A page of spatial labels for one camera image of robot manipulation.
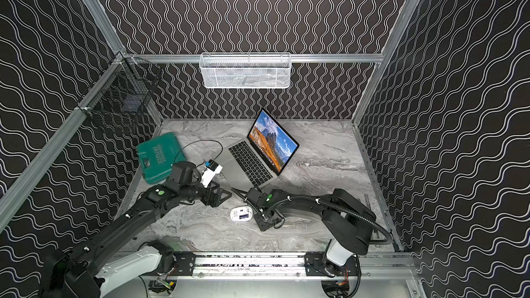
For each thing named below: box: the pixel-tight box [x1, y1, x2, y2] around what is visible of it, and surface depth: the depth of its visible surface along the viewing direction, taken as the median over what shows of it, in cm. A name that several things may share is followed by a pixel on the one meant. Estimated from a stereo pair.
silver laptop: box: [214, 107, 300, 190], surface depth 102 cm
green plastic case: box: [135, 132, 188, 185], surface depth 102 cm
